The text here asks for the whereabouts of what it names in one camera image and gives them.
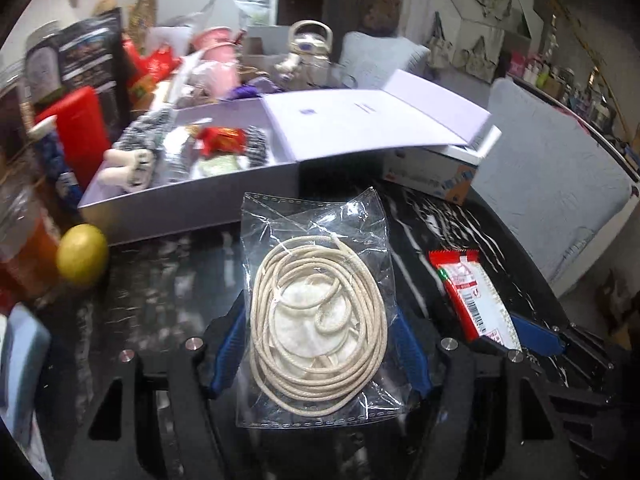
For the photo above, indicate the grey striped cloth doll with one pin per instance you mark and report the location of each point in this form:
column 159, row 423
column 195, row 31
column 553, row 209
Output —
column 145, row 135

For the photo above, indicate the purple pouch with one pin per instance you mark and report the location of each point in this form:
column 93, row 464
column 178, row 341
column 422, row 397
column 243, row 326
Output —
column 247, row 91

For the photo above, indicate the red canister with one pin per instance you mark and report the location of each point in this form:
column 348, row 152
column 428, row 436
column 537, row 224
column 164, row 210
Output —
column 82, row 125

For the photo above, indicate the beige tote bag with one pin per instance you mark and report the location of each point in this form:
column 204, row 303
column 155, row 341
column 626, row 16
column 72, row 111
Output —
column 440, row 45
column 475, row 57

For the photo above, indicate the grey box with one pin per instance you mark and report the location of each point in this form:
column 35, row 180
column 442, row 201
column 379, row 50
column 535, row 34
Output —
column 260, row 42

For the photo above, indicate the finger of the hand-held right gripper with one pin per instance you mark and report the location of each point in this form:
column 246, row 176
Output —
column 537, row 335

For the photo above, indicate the row of small bottles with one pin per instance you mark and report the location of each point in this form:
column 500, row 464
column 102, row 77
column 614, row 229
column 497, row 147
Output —
column 540, row 72

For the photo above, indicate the brown hanging bag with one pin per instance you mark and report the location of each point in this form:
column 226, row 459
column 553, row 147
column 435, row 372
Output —
column 382, row 5

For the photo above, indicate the pink cup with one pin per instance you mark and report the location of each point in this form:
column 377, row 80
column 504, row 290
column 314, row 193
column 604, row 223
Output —
column 220, row 65

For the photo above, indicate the white box with blue print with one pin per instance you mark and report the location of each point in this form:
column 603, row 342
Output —
column 430, row 177

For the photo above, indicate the long red white snack packet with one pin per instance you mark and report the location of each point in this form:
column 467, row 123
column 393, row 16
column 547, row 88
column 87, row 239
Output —
column 472, row 295

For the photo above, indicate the red plastic bag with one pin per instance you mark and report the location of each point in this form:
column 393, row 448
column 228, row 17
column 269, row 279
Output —
column 155, row 65

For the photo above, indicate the blue tube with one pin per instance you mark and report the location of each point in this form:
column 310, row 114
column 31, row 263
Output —
column 57, row 160

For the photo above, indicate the green packet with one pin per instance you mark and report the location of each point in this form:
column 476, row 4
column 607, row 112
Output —
column 220, row 165

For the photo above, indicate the yellow lemon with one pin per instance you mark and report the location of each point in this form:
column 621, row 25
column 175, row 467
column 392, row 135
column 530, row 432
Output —
column 82, row 255

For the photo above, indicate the striped sock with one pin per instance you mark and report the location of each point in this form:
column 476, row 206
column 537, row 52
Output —
column 255, row 142

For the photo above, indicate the small red snack packet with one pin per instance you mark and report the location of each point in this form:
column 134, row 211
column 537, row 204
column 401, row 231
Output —
column 222, row 138

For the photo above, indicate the lavender cardboard box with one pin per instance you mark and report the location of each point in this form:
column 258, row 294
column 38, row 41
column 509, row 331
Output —
column 350, row 120

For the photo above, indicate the light blue cloth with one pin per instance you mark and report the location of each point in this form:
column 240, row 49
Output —
column 22, row 355

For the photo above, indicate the black menu box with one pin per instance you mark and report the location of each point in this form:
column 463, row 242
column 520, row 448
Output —
column 90, row 55

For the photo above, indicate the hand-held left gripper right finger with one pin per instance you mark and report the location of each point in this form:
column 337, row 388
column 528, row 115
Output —
column 412, row 360

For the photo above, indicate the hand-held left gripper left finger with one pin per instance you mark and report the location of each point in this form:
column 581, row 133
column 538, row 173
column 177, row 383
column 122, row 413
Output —
column 227, row 355

